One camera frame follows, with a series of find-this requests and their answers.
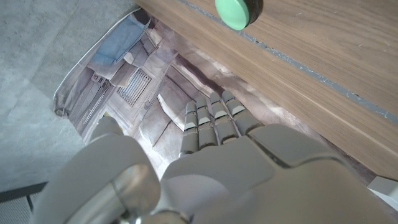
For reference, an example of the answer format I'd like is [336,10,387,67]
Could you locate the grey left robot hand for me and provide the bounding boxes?
[29,90,398,224]

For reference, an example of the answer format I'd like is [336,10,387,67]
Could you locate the white power box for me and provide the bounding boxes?
[366,175,398,212]

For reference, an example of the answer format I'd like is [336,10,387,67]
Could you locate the printed living room backdrop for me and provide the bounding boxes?
[52,7,379,187]

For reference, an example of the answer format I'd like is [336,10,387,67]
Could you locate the green push button black base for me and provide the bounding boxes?
[214,0,264,31]

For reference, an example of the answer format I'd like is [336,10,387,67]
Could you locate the wooden table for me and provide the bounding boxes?
[177,0,398,125]

